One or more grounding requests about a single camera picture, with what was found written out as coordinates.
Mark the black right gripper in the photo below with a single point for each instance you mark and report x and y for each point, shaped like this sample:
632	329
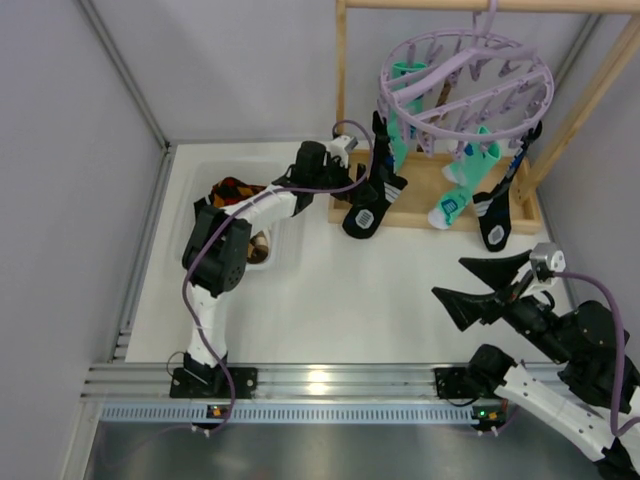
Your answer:
505	298

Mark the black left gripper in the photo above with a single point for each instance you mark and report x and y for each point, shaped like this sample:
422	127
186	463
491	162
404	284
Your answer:
343	176

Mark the black blue sport sock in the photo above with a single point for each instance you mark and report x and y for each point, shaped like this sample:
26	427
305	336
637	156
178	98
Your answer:
381	189

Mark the mint green sock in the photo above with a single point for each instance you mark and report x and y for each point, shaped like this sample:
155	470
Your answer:
402	135
475	161

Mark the red yellow black argyle sock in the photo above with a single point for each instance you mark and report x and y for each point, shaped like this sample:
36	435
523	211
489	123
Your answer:
230	191

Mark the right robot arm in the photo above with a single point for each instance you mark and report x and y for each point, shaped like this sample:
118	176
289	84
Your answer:
588	343

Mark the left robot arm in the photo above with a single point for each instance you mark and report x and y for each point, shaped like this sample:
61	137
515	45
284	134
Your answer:
216	253

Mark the purple round clip hanger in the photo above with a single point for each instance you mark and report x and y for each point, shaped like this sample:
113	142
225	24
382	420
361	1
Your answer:
501	86

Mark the black blue sock right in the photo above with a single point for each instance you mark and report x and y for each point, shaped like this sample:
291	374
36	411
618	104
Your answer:
493	208

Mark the brown beige checkered sock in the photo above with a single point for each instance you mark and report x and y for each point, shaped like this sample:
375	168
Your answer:
259	248

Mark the brown striped sock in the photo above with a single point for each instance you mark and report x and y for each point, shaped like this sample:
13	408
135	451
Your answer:
442	100

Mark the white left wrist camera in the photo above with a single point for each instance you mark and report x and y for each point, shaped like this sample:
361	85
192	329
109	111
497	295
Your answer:
342	145

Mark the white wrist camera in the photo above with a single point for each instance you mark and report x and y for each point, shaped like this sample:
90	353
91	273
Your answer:
547	260
342	145

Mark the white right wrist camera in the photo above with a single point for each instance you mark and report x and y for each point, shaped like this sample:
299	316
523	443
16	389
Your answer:
547	260

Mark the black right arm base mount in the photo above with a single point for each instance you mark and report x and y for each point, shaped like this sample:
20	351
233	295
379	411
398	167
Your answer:
460	386

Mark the aluminium frame post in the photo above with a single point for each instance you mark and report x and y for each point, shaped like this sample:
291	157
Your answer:
108	44

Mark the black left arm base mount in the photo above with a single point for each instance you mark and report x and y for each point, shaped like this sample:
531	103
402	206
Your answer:
186	385

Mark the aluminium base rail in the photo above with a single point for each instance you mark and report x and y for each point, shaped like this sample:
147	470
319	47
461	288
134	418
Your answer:
289	382

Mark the grey slotted cable duct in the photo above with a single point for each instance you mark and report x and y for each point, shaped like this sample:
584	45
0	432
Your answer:
273	413

